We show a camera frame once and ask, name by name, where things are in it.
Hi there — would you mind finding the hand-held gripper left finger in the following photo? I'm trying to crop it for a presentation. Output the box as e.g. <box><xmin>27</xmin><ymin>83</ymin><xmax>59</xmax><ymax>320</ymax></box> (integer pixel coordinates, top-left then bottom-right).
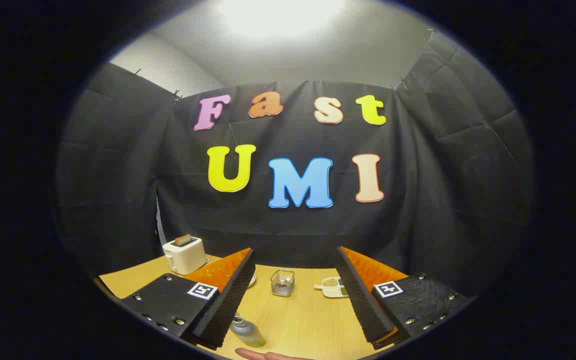
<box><xmin>120</xmin><ymin>247</ymin><xmax>256</xmax><ymax>351</ymax></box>

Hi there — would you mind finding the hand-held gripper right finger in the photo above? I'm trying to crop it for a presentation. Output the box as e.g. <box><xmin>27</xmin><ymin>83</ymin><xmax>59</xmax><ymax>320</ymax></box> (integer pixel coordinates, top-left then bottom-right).
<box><xmin>335</xmin><ymin>246</ymin><xmax>474</xmax><ymax>351</ymax></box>

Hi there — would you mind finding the silver juice bottle green label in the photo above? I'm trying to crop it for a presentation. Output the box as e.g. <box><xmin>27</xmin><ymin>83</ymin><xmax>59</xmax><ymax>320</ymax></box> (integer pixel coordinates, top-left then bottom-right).
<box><xmin>229</xmin><ymin>315</ymin><xmax>267</xmax><ymax>348</ymax></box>

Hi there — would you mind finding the white divided dish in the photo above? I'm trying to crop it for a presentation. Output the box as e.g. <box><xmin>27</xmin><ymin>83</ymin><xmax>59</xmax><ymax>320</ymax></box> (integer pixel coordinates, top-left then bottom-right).
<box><xmin>314</xmin><ymin>276</ymin><xmax>350</xmax><ymax>299</ymax></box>

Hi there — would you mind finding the cream toaster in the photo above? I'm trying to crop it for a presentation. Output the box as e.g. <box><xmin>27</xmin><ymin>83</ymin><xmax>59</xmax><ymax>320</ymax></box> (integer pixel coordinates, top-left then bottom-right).
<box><xmin>162</xmin><ymin>236</ymin><xmax>209</xmax><ymax>276</ymax></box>

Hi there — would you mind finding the wooden table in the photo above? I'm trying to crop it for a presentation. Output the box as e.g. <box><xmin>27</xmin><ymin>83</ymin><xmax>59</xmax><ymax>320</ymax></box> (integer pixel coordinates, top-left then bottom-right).
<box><xmin>98</xmin><ymin>254</ymin><xmax>400</xmax><ymax>360</ymax></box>

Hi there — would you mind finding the metal wire basket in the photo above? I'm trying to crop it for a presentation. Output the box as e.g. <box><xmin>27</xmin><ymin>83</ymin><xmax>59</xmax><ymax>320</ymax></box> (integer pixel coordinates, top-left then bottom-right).
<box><xmin>270</xmin><ymin>269</ymin><xmax>296</xmax><ymax>298</ymax></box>

